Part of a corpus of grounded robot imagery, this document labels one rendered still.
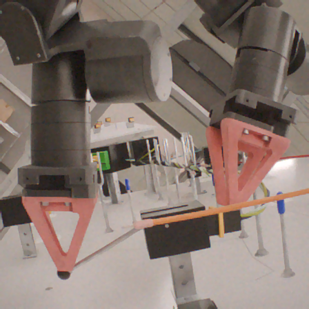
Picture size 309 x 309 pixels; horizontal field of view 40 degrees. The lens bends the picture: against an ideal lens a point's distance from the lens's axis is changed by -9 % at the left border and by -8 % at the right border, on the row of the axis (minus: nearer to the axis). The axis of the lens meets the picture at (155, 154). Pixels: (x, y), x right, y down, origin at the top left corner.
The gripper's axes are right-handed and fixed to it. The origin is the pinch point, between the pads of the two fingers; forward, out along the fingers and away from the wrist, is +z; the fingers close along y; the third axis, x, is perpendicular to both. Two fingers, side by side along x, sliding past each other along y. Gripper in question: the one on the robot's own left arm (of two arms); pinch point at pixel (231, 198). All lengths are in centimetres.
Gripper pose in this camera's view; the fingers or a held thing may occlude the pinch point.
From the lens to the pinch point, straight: 44.3
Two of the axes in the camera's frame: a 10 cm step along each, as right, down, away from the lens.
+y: -1.5, 0.6, 9.9
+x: -9.5, -2.8, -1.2
